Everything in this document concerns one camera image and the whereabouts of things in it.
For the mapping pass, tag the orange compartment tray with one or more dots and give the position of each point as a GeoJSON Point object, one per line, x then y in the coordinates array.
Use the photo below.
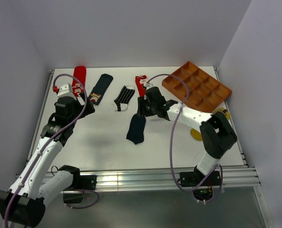
{"type": "Point", "coordinates": [204, 92]}

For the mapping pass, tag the black white striped sock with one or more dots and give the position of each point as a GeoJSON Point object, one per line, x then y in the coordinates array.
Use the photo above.
{"type": "Point", "coordinates": [123, 98]}

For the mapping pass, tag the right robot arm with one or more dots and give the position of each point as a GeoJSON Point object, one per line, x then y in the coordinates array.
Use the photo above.
{"type": "Point", "coordinates": [217, 134]}

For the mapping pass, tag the yellow sock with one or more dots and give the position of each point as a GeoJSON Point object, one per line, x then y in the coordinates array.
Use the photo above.
{"type": "Point", "coordinates": [196, 134]}

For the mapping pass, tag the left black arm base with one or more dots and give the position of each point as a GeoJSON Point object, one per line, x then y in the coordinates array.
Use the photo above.
{"type": "Point", "coordinates": [76, 194]}

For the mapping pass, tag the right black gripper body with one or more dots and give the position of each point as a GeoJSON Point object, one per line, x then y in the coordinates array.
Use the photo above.
{"type": "Point", "coordinates": [150, 108]}

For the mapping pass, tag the plain navy ankle sock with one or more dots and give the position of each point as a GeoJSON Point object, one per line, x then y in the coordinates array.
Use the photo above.
{"type": "Point", "coordinates": [136, 129]}

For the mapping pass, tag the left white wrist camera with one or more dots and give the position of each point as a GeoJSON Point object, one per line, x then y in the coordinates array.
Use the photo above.
{"type": "Point", "coordinates": [64, 90]}

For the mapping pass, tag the red sock with santa pattern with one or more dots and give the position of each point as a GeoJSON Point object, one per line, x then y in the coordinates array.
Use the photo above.
{"type": "Point", "coordinates": [141, 81]}

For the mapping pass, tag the navy sock with bear pattern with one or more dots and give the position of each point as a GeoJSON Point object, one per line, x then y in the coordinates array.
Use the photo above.
{"type": "Point", "coordinates": [100, 88]}

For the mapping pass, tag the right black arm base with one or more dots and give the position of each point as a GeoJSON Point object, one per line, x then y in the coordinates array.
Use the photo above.
{"type": "Point", "coordinates": [205, 191]}

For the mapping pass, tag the aluminium front rail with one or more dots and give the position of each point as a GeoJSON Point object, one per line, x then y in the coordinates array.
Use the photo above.
{"type": "Point", "coordinates": [161, 179]}

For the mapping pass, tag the red sock with white figure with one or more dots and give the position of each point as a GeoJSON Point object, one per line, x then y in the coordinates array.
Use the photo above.
{"type": "Point", "coordinates": [79, 81]}

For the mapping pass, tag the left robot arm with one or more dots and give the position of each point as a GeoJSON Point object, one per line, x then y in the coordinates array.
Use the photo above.
{"type": "Point", "coordinates": [26, 199]}

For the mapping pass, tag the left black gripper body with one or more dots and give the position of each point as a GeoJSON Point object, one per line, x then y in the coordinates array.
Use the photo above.
{"type": "Point", "coordinates": [78, 109]}

